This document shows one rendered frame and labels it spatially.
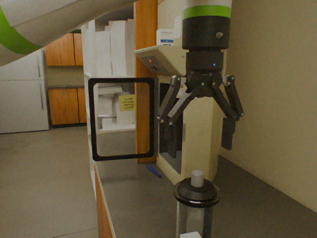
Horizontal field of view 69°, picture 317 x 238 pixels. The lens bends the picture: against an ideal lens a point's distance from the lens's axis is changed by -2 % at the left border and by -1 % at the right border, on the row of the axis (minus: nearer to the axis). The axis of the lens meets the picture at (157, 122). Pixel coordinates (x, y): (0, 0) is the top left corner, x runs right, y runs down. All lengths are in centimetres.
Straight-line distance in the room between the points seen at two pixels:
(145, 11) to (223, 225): 95
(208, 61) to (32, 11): 31
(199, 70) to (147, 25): 75
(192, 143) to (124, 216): 36
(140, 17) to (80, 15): 78
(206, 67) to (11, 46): 35
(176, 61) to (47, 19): 49
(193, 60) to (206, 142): 52
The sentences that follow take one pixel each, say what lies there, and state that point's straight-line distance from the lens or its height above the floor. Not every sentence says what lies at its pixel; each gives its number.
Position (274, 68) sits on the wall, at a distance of 114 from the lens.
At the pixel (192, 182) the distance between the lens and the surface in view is 55.
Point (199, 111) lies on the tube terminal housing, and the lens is 89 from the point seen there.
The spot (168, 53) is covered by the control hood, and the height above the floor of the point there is 148.
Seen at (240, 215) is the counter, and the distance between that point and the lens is 92.
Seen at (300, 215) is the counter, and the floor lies 94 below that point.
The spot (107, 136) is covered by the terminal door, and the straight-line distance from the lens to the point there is 114.
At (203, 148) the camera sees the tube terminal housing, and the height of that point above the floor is 113.
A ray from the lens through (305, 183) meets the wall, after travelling 109.
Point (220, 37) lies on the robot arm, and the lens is 46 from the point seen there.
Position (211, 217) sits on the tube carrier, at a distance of 57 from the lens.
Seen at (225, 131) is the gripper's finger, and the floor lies 130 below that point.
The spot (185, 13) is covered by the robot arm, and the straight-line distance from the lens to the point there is 48.
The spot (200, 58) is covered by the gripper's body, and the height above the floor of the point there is 146.
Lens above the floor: 144
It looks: 14 degrees down
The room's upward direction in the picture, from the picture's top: straight up
